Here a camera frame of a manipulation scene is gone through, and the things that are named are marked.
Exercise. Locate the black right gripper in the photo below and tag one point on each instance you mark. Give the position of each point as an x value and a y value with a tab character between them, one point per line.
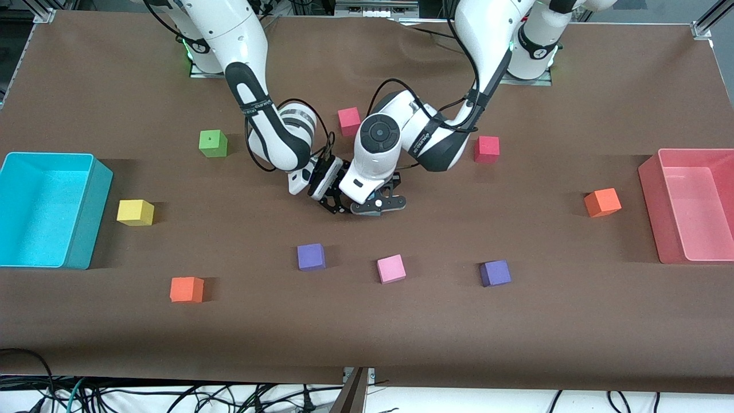
325	179

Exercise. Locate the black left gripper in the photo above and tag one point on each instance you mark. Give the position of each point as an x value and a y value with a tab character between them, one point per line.
397	181

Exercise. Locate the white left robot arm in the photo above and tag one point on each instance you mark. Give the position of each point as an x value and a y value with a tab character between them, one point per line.
487	34

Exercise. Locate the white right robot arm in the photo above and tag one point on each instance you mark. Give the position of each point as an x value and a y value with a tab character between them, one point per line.
229	34

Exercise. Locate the purple foam block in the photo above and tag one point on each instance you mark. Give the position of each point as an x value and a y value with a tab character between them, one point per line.
495	273
311	257

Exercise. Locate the pink foam block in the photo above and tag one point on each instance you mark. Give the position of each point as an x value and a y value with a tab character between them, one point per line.
391	269

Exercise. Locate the red foam block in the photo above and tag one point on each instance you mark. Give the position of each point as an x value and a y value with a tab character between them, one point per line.
348	121
487	150

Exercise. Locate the brown table cover sheet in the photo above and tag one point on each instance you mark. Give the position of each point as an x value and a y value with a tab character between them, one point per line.
367	332

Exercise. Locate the green foam block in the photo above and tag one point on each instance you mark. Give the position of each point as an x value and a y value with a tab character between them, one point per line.
213	144

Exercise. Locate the orange foam block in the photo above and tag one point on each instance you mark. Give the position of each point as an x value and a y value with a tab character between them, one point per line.
186	289
602	202

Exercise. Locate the dark metal bar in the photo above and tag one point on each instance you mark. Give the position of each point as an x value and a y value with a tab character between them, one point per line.
351	398

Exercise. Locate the grey equipment box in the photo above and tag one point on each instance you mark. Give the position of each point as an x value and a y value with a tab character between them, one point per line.
373	8

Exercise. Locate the yellow foam block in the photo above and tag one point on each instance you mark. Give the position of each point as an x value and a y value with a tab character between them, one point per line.
135	213

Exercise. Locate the cyan plastic bin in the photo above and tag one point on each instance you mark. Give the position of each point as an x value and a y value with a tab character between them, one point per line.
34	212

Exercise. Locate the pink plastic bin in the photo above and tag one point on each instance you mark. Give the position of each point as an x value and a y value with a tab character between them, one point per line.
699	212

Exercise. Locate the small metal bracket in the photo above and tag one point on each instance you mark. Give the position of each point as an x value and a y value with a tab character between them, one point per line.
371	376

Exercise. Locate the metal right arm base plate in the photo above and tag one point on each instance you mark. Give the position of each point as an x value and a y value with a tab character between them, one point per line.
200	73

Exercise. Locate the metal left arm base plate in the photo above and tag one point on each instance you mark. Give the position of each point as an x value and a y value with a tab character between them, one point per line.
533	82

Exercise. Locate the aluminium frame profile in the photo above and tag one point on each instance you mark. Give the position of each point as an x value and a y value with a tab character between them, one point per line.
702	28
45	16

